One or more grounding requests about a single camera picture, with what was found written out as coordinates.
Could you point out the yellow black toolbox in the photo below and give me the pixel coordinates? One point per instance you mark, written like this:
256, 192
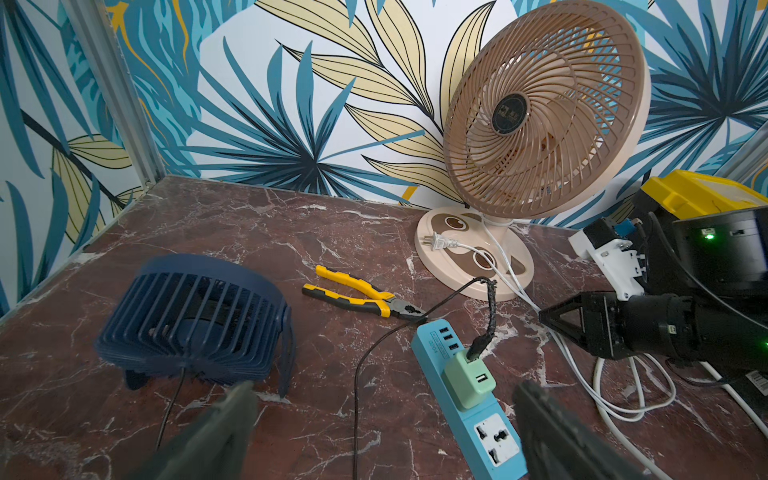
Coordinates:
683, 195

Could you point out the blue power strip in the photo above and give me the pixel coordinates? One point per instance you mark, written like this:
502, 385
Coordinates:
487, 440

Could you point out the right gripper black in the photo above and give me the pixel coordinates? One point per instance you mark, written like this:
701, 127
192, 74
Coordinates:
679, 327

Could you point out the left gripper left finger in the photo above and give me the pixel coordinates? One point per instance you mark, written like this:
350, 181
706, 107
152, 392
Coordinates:
212, 447

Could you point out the green USB charger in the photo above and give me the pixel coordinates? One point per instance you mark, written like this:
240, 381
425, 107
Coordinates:
469, 383

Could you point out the small navy blue fan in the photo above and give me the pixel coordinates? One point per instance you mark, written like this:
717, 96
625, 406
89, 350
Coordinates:
215, 320

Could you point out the left aluminium frame post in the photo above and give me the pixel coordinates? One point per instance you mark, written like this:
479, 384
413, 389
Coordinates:
99, 42

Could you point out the right aluminium frame post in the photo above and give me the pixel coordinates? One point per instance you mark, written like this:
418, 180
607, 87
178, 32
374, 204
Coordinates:
748, 161

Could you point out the beige desk fan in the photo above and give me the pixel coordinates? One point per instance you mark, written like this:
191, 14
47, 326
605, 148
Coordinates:
544, 117

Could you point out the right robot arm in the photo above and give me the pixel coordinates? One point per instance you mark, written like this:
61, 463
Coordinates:
703, 297

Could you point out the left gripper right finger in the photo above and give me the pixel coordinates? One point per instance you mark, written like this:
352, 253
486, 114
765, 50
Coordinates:
557, 446

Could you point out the aluminium frame post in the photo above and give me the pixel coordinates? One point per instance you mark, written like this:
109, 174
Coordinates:
99, 42
748, 161

